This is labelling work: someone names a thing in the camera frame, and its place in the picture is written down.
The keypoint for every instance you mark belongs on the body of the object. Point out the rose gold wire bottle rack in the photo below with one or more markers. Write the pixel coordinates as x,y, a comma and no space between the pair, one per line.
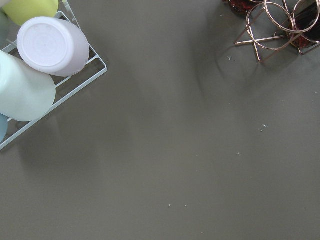
267,29

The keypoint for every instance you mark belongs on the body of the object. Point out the tea bottle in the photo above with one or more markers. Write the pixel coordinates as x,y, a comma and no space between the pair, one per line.
305,17
242,7

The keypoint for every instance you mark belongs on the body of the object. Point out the upper tea bottle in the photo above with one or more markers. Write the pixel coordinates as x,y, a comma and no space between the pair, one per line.
305,17

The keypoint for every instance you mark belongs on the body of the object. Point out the lower left tea bottle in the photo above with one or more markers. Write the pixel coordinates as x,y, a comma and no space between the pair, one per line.
242,7

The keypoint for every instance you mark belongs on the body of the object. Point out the yellow-green plastic cup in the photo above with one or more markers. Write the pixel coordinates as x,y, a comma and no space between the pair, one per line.
20,11

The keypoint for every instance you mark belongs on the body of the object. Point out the lilac plastic cup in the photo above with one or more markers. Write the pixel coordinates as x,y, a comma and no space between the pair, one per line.
53,46

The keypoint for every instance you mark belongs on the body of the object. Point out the mint plastic cup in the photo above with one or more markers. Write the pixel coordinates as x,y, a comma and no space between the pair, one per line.
25,94

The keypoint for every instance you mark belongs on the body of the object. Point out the blue plastic cup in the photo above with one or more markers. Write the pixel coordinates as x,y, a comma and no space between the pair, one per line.
3,126

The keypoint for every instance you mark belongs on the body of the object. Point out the white wire cup rack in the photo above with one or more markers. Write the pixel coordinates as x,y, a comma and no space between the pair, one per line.
66,87

